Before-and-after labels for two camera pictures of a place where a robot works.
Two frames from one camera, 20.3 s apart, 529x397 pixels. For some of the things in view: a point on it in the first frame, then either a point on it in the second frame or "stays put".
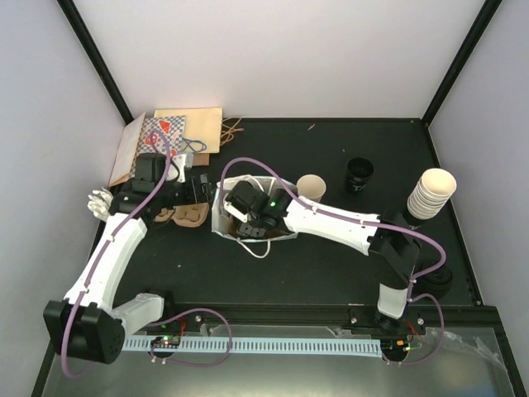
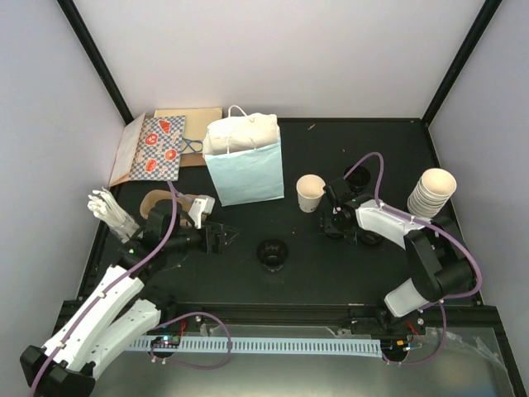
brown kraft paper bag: [201, 159] stays put
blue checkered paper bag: [171, 126] stays put
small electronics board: [166, 341] stays put
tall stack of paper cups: [432, 191] stays put
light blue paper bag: [221, 222] -> [243, 154]
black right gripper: [251, 232] -> [329, 227]
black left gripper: [206, 196] -> [219, 245]
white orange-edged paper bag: [126, 152] stays put
